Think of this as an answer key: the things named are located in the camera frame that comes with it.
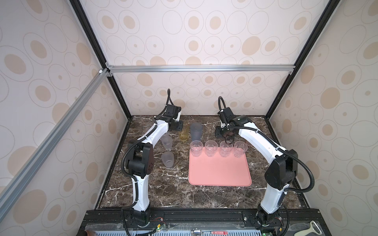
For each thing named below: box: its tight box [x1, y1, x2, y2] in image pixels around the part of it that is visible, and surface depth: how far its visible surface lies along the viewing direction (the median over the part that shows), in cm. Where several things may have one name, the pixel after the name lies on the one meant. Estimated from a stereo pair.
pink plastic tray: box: [188, 147, 252, 187], surface depth 93 cm
